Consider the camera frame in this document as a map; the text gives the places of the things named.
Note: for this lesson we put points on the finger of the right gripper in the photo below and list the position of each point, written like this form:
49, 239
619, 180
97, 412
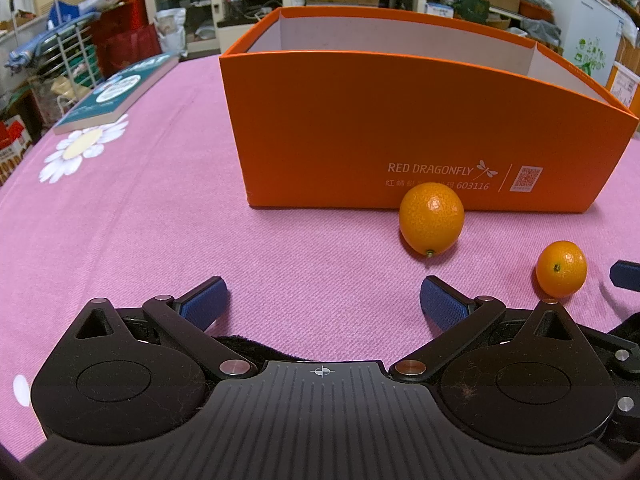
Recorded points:
626, 275

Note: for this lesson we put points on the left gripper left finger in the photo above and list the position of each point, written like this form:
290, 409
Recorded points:
185, 319

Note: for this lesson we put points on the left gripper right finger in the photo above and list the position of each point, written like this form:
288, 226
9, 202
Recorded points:
463, 322

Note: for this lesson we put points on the kumquat small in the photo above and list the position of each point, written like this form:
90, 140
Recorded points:
561, 269

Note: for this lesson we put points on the black sleeve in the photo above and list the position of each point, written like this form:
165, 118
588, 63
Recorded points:
255, 352

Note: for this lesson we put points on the pink flowered tablecloth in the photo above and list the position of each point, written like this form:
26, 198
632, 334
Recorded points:
163, 207

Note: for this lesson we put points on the orange white canister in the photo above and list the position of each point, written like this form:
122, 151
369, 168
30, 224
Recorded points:
624, 84

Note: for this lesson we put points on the teal book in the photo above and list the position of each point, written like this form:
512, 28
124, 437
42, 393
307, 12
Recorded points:
110, 100

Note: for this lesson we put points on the red white carton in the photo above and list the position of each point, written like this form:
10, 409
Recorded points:
15, 142

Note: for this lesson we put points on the white fridge with green print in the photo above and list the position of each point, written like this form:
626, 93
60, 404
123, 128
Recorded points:
591, 31

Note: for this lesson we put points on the orange cardboard box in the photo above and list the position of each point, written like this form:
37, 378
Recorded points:
339, 107

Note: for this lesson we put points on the red paper bag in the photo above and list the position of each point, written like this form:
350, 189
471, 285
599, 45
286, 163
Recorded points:
122, 36

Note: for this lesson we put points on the metal wire cart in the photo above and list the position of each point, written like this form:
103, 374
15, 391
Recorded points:
61, 63

